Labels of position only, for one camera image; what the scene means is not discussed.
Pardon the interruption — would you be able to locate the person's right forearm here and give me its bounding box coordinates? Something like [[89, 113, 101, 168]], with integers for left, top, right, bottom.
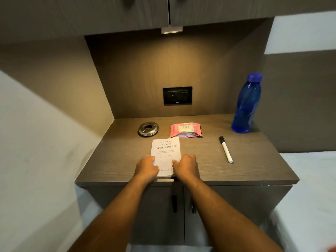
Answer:
[[178, 174, 284, 252]]

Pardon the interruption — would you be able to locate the person's left forearm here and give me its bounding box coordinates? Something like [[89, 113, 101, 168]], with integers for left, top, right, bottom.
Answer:
[[68, 175, 153, 252]]

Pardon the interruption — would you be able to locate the person's left hand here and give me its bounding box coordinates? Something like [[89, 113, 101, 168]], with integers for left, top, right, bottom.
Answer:
[[134, 155, 159, 185]]

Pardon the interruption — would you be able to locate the brown upholstered headboard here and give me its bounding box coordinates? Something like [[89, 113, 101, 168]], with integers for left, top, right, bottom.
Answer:
[[253, 50, 336, 154]]

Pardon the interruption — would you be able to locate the white bed sheet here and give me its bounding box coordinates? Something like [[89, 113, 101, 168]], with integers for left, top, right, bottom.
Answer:
[[270, 151, 336, 252]]

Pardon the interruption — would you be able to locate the under-cabinet light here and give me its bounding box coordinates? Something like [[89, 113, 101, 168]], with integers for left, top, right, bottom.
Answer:
[[161, 25, 183, 34]]

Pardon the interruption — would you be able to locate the round metal ashtray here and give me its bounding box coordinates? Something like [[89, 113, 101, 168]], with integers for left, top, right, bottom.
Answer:
[[138, 122, 159, 137]]

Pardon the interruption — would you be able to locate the wooden bedside cabinet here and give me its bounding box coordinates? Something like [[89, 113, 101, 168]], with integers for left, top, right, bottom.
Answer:
[[75, 113, 300, 246]]

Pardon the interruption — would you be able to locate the white paperback book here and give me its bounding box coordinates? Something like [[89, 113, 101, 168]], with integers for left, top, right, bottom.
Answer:
[[150, 136, 181, 178]]

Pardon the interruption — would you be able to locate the wooden overhead cabinet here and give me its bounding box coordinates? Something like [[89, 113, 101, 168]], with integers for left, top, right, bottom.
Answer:
[[0, 0, 336, 45]]

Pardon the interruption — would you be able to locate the white marker with black cap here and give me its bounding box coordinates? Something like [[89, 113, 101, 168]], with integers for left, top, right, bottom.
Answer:
[[219, 136, 233, 163]]

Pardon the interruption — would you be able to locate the pink wet wipes pack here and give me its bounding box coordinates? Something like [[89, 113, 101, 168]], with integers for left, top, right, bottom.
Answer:
[[169, 122, 203, 139]]

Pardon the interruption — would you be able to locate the black wall power socket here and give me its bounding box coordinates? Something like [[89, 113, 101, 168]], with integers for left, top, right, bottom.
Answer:
[[162, 86, 193, 105]]

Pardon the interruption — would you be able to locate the blue plastic water bottle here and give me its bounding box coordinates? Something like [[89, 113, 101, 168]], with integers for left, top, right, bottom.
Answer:
[[231, 72, 263, 134]]

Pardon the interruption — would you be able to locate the person's right hand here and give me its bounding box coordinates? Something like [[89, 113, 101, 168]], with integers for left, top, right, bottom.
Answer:
[[172, 154, 200, 182]]

